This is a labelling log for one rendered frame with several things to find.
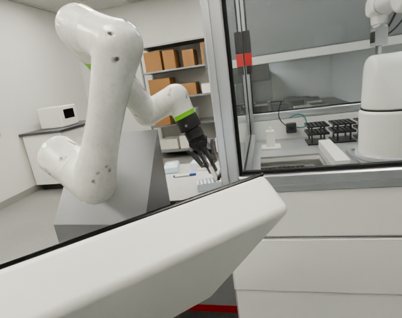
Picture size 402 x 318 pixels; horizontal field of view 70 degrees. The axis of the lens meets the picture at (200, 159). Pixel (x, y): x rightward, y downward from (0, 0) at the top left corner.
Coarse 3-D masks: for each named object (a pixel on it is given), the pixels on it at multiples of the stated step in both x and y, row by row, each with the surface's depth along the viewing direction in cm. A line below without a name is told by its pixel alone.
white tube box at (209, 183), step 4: (196, 180) 154; (200, 180) 153; (204, 180) 152; (208, 180) 151; (212, 180) 150; (220, 180) 148; (200, 184) 146; (204, 184) 146; (208, 184) 146; (212, 184) 146; (216, 184) 146; (220, 184) 147; (200, 188) 146; (204, 188) 147; (208, 188) 147; (212, 188) 147
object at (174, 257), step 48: (240, 192) 28; (96, 240) 22; (144, 240) 23; (192, 240) 24; (240, 240) 28; (0, 288) 19; (48, 288) 19; (96, 288) 20; (144, 288) 24; (192, 288) 35
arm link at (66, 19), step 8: (64, 8) 74; (72, 8) 74; (80, 8) 74; (88, 8) 74; (56, 16) 75; (64, 16) 73; (72, 16) 73; (80, 16) 72; (56, 24) 75; (64, 24) 74; (72, 24) 72; (64, 32) 74; (72, 32) 73; (64, 40) 77; (72, 40) 75; (72, 48) 79; (80, 56) 81; (88, 56) 81; (88, 64) 85
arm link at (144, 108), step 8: (136, 80) 100; (136, 88) 101; (136, 96) 102; (144, 96) 105; (152, 96) 114; (128, 104) 105; (136, 104) 105; (144, 104) 107; (152, 104) 111; (136, 112) 109; (144, 112) 109; (152, 112) 112; (160, 112) 113; (136, 120) 115; (144, 120) 113; (152, 120) 114; (160, 120) 117
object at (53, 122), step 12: (48, 108) 433; (60, 108) 432; (72, 108) 458; (48, 120) 438; (60, 120) 434; (72, 120) 456; (84, 120) 520; (36, 132) 414; (48, 132) 410; (60, 132) 409; (72, 132) 433; (36, 144) 423; (36, 156) 429; (36, 168) 435; (36, 180) 442; (48, 180) 437
